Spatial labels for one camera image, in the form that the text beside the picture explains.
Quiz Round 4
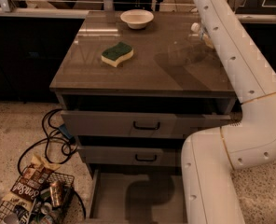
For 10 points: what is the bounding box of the grey bottom drawer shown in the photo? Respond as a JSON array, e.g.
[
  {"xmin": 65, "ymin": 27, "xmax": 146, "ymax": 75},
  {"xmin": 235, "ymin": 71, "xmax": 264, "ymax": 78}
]
[{"xmin": 86, "ymin": 170, "xmax": 187, "ymax": 224}]

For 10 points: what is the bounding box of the white ceramic bowl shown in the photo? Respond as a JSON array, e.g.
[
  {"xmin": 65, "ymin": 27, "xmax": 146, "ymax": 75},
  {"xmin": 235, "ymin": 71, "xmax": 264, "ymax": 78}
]
[{"xmin": 120, "ymin": 9, "xmax": 154, "ymax": 30}]

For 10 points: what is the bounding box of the black wire basket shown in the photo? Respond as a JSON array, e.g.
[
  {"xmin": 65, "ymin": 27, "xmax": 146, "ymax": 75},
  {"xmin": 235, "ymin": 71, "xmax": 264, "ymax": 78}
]
[{"xmin": 0, "ymin": 173, "xmax": 74, "ymax": 224}]

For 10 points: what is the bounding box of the brown snack bag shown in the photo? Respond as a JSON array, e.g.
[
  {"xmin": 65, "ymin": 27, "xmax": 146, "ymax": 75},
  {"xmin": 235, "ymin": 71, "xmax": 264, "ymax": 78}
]
[{"xmin": 3, "ymin": 154, "xmax": 61, "ymax": 211}]

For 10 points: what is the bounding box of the black floor cable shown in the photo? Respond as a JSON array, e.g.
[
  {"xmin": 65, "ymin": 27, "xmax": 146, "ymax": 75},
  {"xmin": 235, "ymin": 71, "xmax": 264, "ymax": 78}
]
[{"xmin": 17, "ymin": 108, "xmax": 88, "ymax": 219}]

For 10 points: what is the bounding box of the grey top drawer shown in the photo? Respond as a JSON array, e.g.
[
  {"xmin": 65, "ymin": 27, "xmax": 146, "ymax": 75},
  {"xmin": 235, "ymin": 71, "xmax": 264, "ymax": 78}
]
[{"xmin": 62, "ymin": 111, "xmax": 234, "ymax": 139}]

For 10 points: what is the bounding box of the grey drawer cabinet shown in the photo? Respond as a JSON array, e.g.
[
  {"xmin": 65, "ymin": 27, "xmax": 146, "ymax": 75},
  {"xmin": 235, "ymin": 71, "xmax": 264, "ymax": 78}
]
[{"xmin": 50, "ymin": 11, "xmax": 241, "ymax": 172}]

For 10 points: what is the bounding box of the grey drawer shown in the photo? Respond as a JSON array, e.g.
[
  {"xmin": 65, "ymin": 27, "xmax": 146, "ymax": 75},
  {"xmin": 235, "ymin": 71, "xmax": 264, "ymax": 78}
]
[
  {"xmin": 62, "ymin": 111, "xmax": 234, "ymax": 139},
  {"xmin": 78, "ymin": 146, "xmax": 181, "ymax": 167},
  {"xmin": 86, "ymin": 170, "xmax": 187, "ymax": 224}
]

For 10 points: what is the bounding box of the blue power plug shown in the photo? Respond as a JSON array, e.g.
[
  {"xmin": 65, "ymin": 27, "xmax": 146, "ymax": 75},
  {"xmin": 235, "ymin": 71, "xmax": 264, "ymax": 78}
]
[{"xmin": 59, "ymin": 124, "xmax": 75, "ymax": 141}]

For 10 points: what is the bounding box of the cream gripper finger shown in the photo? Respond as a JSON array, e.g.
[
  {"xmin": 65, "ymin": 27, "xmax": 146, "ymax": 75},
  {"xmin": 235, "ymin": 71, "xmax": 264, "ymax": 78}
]
[{"xmin": 202, "ymin": 34, "xmax": 214, "ymax": 49}]

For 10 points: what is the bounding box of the grey middle drawer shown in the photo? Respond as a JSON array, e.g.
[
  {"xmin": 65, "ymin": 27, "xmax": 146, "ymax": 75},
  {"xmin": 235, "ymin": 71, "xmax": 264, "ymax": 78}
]
[{"xmin": 78, "ymin": 146, "xmax": 181, "ymax": 167}]

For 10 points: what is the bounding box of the clear plastic water bottle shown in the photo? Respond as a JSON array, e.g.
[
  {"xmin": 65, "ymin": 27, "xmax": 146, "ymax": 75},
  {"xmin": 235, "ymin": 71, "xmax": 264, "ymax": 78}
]
[{"xmin": 191, "ymin": 22, "xmax": 206, "ymax": 41}]

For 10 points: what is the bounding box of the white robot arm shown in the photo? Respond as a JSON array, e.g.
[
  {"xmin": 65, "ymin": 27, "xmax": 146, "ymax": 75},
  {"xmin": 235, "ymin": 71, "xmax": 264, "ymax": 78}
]
[{"xmin": 181, "ymin": 0, "xmax": 276, "ymax": 224}]

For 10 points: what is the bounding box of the metal railing frame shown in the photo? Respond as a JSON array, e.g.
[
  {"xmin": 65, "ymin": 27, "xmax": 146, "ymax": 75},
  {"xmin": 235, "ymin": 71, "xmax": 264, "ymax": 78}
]
[{"xmin": 0, "ymin": 0, "xmax": 276, "ymax": 24}]

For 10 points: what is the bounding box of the silver can top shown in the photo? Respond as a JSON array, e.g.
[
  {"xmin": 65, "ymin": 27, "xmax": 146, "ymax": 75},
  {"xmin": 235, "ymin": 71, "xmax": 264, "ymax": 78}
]
[{"xmin": 40, "ymin": 203, "xmax": 52, "ymax": 215}]

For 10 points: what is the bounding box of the green and yellow sponge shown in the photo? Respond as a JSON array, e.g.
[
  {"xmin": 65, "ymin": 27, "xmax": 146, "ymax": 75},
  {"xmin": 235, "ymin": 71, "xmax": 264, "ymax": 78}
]
[{"xmin": 101, "ymin": 42, "xmax": 133, "ymax": 67}]

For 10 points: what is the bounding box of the bronze drink can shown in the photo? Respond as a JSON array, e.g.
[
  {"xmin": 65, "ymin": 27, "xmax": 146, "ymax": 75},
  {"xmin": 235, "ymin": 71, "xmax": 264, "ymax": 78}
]
[{"xmin": 49, "ymin": 181, "xmax": 63, "ymax": 208}]

